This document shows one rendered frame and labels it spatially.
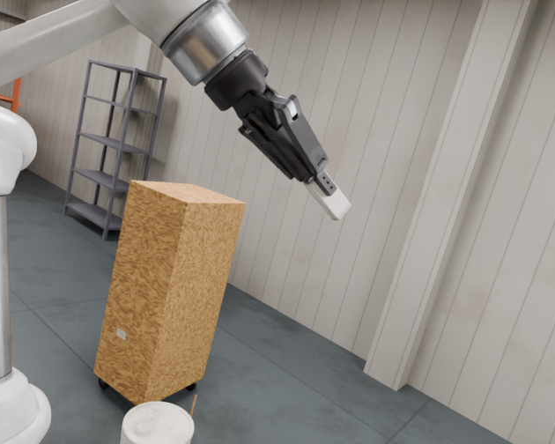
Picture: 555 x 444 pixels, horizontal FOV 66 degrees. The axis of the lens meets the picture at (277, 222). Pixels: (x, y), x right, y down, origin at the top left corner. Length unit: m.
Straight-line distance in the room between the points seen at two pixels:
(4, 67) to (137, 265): 1.80
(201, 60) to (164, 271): 1.85
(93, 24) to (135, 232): 1.79
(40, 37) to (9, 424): 0.73
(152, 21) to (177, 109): 5.12
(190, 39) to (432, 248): 3.07
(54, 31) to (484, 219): 3.21
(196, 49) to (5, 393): 0.79
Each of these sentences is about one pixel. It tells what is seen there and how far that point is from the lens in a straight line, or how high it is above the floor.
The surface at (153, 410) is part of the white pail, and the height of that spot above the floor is 0.36.
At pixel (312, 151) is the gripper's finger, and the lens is 0.51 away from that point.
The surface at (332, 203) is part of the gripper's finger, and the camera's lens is 0.57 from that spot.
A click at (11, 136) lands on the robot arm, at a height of 1.54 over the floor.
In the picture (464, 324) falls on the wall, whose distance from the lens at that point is 3.67.
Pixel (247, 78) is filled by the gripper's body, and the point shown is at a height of 1.71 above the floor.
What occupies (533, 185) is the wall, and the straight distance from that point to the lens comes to 3.52.
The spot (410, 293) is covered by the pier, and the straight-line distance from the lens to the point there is 3.52.
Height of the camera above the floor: 1.66
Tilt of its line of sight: 11 degrees down
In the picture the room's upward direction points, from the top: 15 degrees clockwise
